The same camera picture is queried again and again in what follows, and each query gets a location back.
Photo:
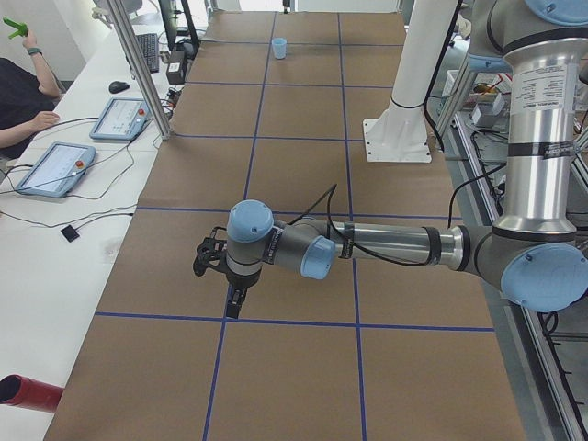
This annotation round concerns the black keyboard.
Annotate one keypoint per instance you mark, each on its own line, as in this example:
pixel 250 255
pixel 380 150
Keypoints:
pixel 149 45

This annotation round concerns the red cylinder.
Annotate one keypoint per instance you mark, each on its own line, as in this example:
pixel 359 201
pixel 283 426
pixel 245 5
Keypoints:
pixel 32 394

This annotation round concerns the far teach pendant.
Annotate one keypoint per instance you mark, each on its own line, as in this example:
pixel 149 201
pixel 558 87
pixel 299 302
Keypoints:
pixel 122 119

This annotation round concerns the seated person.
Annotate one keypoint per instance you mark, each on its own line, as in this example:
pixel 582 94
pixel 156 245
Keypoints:
pixel 27 100

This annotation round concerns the black box white label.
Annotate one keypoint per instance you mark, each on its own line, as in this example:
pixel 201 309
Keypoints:
pixel 176 69

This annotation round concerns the near teach pendant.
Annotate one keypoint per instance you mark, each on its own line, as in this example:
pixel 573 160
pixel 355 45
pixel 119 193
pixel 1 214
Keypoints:
pixel 57 171

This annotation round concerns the black computer mouse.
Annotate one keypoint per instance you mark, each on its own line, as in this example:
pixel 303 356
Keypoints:
pixel 117 87

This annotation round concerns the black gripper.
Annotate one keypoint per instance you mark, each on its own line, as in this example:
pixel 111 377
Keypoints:
pixel 242 279

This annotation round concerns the green toy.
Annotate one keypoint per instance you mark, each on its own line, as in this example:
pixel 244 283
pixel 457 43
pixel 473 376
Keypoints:
pixel 19 29

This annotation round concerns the aluminium frame post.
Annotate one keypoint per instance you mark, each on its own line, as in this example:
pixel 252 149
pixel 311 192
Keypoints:
pixel 139 66

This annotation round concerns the white pedestal column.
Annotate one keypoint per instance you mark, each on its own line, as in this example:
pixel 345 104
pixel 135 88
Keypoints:
pixel 399 135

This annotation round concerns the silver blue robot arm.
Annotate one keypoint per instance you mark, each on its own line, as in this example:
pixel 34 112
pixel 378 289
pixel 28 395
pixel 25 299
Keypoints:
pixel 529 252

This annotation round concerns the small black square device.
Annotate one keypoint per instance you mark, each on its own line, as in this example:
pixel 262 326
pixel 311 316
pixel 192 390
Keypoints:
pixel 70 233

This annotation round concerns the black monitor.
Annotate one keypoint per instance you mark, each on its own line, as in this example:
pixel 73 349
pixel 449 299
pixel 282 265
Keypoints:
pixel 179 27

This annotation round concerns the teach pendant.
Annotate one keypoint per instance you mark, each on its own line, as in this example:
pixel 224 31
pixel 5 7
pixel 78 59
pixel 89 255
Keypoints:
pixel 122 119
pixel 57 171

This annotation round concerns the blue cup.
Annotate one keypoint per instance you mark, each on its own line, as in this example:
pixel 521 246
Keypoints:
pixel 279 47

